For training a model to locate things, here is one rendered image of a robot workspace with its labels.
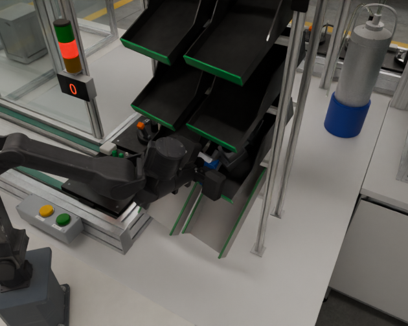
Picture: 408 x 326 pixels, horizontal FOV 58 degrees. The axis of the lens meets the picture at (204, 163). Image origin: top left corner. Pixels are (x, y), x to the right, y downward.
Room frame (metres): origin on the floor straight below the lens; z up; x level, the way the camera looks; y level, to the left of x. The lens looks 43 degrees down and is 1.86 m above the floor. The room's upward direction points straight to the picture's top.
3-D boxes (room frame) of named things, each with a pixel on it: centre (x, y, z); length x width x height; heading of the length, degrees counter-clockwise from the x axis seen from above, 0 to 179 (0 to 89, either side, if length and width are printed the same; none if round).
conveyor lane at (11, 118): (1.05, 0.56, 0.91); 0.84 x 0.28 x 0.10; 61
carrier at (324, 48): (1.92, -0.58, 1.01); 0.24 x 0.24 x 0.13; 61
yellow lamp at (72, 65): (1.08, 0.42, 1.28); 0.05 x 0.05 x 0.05
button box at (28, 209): (0.73, 0.49, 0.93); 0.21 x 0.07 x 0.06; 61
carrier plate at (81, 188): (0.88, 0.31, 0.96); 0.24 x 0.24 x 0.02; 61
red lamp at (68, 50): (1.08, 0.42, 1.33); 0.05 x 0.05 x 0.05
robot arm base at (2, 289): (0.45, 0.44, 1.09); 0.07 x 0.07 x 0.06; 14
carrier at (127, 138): (1.11, 0.18, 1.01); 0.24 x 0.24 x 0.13; 61
